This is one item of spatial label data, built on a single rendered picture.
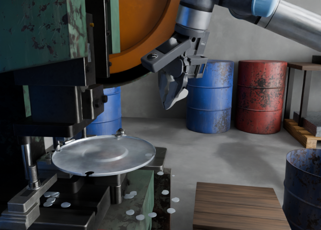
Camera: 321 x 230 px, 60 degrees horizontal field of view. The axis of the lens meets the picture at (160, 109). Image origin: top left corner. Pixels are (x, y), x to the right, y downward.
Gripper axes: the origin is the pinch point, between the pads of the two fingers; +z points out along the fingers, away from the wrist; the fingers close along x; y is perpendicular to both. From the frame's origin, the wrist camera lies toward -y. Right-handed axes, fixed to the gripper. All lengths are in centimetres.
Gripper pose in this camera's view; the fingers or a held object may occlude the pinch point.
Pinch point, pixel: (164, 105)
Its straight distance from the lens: 71.2
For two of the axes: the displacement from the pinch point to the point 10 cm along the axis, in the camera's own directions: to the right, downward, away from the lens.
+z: -2.1, 8.6, 4.6
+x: -6.2, -4.8, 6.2
